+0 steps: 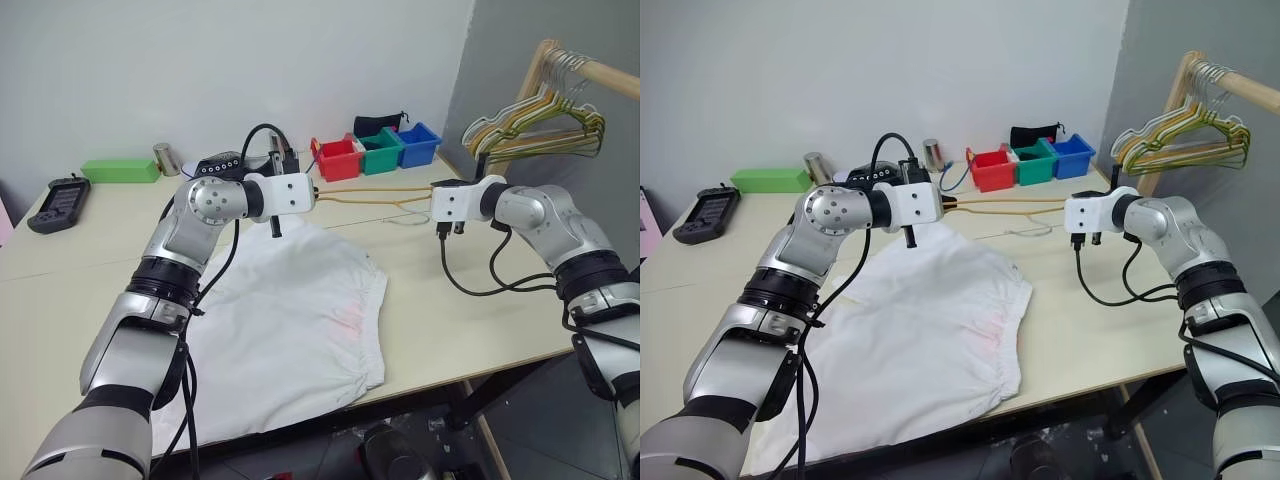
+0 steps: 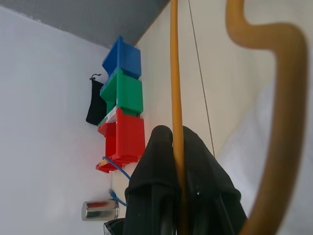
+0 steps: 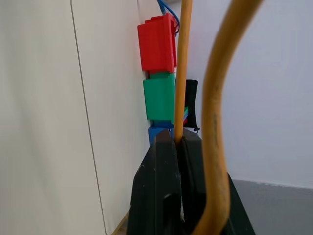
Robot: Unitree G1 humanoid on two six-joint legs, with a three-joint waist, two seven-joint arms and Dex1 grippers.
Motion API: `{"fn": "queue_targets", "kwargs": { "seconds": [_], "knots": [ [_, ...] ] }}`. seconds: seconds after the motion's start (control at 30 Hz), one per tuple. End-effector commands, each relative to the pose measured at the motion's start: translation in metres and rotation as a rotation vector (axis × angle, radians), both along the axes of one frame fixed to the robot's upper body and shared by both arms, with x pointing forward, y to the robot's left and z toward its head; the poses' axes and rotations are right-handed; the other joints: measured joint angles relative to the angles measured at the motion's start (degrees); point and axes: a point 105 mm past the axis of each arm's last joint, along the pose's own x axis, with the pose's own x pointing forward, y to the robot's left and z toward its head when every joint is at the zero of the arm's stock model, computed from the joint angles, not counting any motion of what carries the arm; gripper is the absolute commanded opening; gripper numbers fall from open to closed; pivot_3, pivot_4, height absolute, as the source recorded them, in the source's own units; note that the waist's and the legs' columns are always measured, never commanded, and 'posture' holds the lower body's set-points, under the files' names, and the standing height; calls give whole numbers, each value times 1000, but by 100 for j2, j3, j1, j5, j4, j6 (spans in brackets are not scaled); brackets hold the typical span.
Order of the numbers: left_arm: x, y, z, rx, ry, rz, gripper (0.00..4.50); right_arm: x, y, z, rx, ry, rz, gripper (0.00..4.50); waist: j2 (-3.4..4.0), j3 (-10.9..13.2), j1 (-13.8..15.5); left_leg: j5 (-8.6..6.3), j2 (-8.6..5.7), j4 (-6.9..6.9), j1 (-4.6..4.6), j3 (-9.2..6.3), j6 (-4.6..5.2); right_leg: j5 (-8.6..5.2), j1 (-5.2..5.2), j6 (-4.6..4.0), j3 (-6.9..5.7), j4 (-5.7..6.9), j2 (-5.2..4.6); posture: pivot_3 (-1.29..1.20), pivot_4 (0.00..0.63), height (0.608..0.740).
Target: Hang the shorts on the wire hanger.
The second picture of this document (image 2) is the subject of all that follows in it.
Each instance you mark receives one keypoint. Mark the black canvas sneaker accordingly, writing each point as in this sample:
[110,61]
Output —
[115,227]

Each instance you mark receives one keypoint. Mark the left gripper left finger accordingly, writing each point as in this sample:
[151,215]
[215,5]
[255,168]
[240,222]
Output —
[154,195]

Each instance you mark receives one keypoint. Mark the red plastic bin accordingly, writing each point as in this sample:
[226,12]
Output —
[127,137]

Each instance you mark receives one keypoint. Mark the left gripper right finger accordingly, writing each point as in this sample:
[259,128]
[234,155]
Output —
[210,195]

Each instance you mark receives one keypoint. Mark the blue plastic bin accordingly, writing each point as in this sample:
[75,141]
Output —
[127,58]

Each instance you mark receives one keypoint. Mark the green plastic bin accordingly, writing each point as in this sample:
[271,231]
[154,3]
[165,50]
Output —
[127,93]

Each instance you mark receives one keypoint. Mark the shiny metal cylinder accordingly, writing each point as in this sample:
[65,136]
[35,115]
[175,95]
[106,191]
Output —
[100,210]

